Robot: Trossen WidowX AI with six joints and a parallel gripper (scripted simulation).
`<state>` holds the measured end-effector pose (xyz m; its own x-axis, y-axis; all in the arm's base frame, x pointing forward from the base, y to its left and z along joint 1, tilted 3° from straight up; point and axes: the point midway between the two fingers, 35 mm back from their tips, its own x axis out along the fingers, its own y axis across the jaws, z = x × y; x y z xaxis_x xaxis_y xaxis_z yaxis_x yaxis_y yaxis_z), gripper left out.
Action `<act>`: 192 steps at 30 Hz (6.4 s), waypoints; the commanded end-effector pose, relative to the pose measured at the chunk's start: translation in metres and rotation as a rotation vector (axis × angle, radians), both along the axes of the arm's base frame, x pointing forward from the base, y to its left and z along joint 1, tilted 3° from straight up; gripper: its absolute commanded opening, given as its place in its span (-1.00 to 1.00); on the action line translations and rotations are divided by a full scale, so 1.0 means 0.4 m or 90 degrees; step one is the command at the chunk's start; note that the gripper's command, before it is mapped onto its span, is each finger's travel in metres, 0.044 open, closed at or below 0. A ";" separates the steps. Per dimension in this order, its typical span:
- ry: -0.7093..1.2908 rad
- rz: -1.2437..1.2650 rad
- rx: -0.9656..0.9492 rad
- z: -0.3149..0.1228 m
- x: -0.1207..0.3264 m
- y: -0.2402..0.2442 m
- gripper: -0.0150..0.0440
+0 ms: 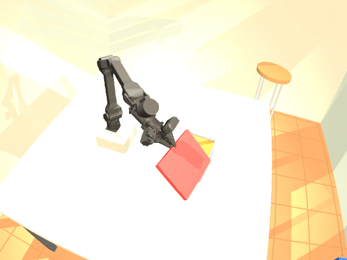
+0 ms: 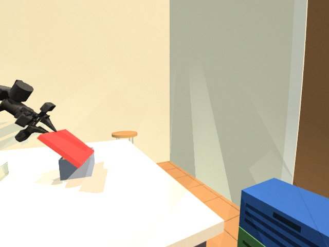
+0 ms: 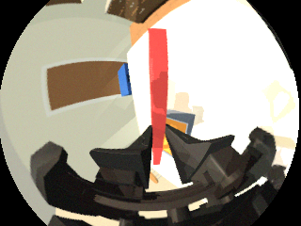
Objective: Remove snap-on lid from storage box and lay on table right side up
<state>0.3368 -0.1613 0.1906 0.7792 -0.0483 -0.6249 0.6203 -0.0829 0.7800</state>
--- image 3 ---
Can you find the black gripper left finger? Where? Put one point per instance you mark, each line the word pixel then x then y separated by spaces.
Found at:
pixel 135 157

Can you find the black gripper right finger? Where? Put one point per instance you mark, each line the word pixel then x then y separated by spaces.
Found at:
pixel 189 153

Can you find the red translucent box lid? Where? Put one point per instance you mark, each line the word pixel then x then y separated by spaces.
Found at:
pixel 158 89

